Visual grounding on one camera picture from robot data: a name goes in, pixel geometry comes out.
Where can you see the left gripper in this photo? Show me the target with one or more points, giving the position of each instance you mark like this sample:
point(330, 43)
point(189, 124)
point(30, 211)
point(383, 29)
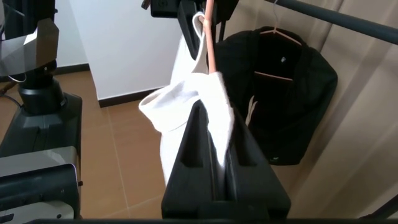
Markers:
point(164, 7)

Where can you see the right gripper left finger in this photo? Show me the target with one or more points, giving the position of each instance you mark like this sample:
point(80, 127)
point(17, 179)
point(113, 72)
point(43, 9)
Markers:
point(189, 186)

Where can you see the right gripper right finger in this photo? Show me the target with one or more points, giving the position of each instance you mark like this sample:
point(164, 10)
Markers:
point(258, 186)

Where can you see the pink clothes hanger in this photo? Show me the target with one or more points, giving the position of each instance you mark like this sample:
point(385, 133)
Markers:
point(211, 46)
point(280, 33)

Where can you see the white garment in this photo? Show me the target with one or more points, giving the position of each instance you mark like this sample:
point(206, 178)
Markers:
point(174, 105)

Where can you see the black shorts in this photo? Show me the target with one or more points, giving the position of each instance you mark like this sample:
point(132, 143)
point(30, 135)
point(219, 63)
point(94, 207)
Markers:
point(311, 93)

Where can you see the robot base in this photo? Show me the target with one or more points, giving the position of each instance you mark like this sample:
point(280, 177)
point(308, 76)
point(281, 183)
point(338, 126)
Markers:
point(43, 124)

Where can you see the black clothes rack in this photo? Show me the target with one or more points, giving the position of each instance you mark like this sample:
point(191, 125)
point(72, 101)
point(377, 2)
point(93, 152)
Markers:
point(342, 20)

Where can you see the beige curtain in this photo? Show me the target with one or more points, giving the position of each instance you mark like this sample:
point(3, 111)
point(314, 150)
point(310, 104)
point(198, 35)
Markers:
point(357, 124)

